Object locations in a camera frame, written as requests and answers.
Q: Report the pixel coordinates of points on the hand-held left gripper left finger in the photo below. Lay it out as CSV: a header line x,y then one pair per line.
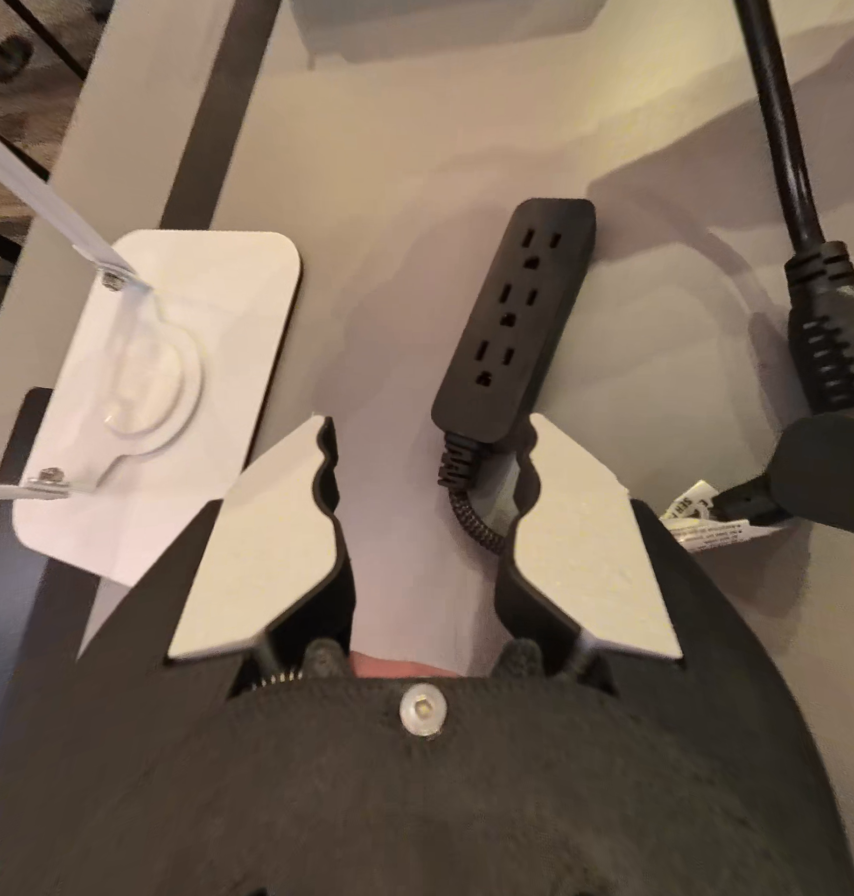
x,y
266,560

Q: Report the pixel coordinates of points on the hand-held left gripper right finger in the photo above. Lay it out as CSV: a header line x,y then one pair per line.
x,y
595,560

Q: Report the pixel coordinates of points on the black power strip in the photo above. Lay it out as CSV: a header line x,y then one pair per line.
x,y
521,329

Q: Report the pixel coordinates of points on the black flat strip plug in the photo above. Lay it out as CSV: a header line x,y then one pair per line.
x,y
826,469

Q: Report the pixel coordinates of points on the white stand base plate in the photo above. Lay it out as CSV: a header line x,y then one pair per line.
x,y
224,294

